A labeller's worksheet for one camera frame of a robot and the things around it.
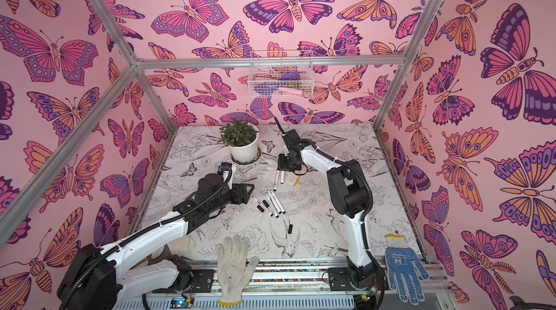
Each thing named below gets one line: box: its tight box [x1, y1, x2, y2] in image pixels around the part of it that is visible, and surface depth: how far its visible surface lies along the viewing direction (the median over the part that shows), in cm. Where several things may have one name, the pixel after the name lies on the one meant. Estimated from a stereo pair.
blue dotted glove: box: [384, 233, 430, 306], surface depth 77 cm
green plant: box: [217, 118, 260, 148], surface depth 97 cm
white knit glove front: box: [216, 234, 260, 306], surface depth 78 cm
